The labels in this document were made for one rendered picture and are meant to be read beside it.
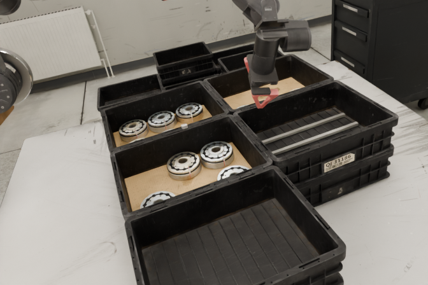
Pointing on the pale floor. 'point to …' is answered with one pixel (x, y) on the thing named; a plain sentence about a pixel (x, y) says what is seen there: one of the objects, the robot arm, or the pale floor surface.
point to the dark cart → (384, 35)
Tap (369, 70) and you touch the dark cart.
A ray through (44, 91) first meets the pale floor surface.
